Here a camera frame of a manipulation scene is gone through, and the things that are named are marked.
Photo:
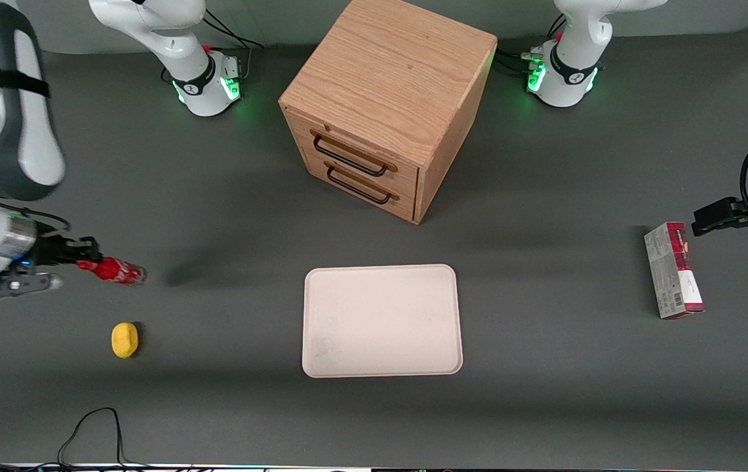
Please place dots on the wooden drawer cabinet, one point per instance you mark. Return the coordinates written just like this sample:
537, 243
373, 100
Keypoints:
390, 72

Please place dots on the wooden drawer front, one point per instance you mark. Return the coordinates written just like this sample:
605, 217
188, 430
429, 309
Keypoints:
367, 196
360, 147

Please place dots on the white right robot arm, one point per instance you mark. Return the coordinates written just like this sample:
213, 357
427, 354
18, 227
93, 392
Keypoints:
19, 144

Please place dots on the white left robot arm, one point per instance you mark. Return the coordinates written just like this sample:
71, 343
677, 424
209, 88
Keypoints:
573, 59

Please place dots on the red and grey carton box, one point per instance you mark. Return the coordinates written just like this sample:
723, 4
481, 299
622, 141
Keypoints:
665, 269

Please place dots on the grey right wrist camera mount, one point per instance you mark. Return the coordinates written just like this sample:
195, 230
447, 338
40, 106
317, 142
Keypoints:
16, 285

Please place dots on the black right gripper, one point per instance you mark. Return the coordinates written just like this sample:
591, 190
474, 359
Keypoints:
54, 250

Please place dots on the red coke bottle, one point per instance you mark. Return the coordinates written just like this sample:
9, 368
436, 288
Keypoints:
118, 270

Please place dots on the yellow lemon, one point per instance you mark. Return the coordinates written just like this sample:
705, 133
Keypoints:
124, 340

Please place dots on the cream rectangular plastic tray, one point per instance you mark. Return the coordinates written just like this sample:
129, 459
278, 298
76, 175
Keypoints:
381, 321

